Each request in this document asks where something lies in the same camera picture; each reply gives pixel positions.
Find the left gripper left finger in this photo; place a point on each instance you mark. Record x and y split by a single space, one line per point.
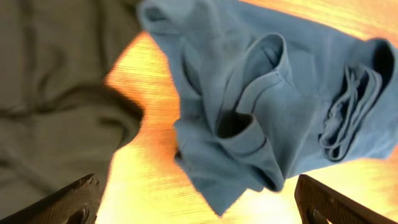
77 203

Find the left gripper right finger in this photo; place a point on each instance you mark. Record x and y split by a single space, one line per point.
319 204

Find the blue t-shirt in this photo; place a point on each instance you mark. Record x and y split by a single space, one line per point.
265 96

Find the black garment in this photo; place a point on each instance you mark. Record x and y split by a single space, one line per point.
59 119

